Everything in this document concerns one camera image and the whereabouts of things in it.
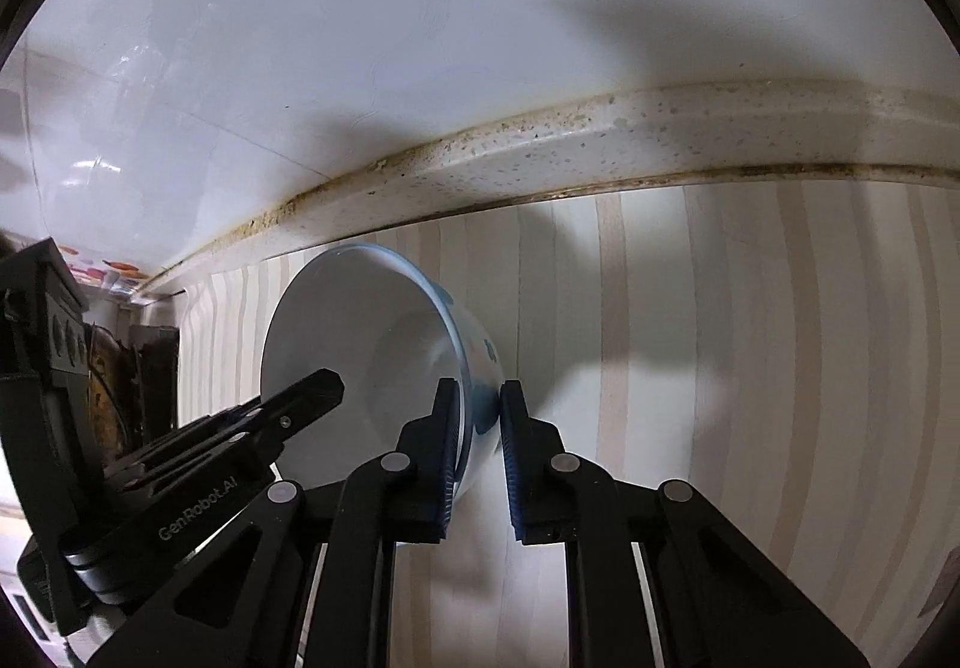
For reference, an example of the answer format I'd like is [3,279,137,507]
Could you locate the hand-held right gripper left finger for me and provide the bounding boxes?
[86,377,462,668]

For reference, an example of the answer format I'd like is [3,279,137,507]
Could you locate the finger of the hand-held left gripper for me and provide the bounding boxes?
[112,370,346,489]

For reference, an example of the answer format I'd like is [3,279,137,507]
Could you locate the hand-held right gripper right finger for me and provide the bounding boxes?
[499,379,848,668]

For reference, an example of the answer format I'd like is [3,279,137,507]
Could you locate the white bowl with blue print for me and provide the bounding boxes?
[260,244,502,500]

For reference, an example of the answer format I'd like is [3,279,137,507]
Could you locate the striped cloth with cat print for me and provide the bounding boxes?
[176,176,960,668]

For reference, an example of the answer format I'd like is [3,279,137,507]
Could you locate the colourful wall stickers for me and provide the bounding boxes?
[60,248,151,298]

